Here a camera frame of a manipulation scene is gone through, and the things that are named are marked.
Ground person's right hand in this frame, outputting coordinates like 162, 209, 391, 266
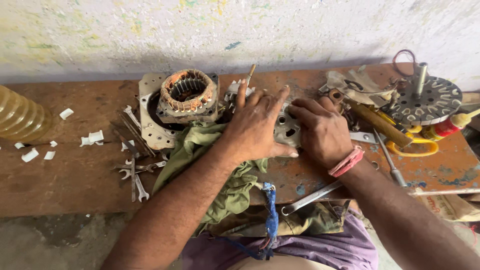
287, 97, 356, 170

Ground person's left hand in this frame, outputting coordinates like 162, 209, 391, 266
220, 79, 300, 166

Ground perforated metal motor cover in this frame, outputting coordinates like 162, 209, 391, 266
272, 100, 304, 149

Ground bent grey metal plate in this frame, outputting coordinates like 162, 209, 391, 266
319, 64, 397, 106

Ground pink thread wristband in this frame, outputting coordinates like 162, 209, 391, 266
328, 145, 365, 178

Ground white toothed plastic part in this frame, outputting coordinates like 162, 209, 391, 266
224, 79, 256, 113

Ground long silver wrench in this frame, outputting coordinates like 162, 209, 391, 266
281, 180, 344, 217

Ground silver metal screwdriver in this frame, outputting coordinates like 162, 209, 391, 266
373, 128, 408, 188

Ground camouflage cloth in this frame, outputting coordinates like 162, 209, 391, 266
195, 200, 352, 238

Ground olive green cloth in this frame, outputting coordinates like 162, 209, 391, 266
151, 121, 269, 227

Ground slotted fan rotor with shaft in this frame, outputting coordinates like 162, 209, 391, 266
381, 62, 464, 127

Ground copper wound motor stator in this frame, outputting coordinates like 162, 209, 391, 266
156, 69, 220, 125

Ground red bottle with yellow cap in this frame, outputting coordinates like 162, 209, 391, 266
421, 108, 480, 142

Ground purple trousers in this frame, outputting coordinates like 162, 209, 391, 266
181, 210, 379, 270

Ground metal motor mounting plate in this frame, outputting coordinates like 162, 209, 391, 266
138, 73, 222, 151

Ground long thin metal rod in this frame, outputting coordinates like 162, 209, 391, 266
408, 187, 480, 197

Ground beige woven sack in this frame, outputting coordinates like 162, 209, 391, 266
415, 193, 480, 223

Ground slim silver spanner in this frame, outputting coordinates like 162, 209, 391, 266
112, 160, 167, 173

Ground thin dark metal rod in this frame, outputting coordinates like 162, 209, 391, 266
119, 112, 157, 158

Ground small silver spanner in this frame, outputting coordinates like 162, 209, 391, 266
123, 105, 142, 130

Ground dark metal chisel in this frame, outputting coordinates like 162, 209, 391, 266
109, 121, 142, 160

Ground double ended silver spanner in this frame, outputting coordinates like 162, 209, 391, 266
119, 169, 150, 203

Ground flat metal strip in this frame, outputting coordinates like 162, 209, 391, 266
130, 155, 137, 203

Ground scattered white plastic pieces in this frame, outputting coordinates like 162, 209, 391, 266
14, 108, 136, 163

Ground plastic bottle of yellow oil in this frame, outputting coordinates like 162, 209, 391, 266
0, 84, 53, 143

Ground small flat metal bracket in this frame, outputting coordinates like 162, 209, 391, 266
349, 131, 378, 145

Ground hammer with wooden handle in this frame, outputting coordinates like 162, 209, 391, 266
328, 88, 414, 149

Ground red wire loop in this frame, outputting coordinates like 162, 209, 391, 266
392, 49, 418, 77

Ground yellow handled scissors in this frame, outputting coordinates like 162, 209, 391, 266
369, 107, 440, 158

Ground blue wire bundle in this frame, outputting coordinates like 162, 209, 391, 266
210, 182, 280, 261

